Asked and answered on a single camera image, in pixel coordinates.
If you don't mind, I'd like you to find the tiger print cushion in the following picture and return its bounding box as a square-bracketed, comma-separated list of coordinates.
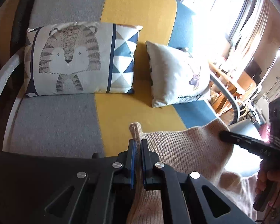
[24, 21, 143, 97]

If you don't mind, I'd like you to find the wooden desk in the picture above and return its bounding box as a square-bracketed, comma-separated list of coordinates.
[209, 61, 257, 112]

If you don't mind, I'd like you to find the grey yellow blue sofa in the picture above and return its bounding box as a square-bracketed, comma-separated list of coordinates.
[0, 0, 242, 154]

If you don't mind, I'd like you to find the deer print cushion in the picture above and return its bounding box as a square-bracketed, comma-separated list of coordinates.
[146, 41, 211, 108]

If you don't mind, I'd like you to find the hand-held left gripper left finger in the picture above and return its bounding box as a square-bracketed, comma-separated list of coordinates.
[33, 139, 136, 224]

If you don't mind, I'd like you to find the metal clothes rack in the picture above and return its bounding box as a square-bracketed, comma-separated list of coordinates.
[254, 42, 280, 103]

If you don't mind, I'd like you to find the black television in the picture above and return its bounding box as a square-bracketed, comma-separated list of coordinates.
[245, 59, 263, 77]

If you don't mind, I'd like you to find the beige knitted sweater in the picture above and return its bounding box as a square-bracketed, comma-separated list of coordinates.
[126, 119, 257, 224]

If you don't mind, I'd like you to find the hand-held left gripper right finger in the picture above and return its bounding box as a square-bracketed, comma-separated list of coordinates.
[141, 139, 255, 224]

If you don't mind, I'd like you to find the window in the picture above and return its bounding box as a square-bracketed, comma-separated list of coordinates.
[182, 0, 259, 42]

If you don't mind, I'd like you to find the person's right hand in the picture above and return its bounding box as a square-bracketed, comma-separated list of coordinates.
[257, 161, 280, 194]

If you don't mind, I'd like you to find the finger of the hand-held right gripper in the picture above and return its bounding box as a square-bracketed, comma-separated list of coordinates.
[218, 131, 263, 151]

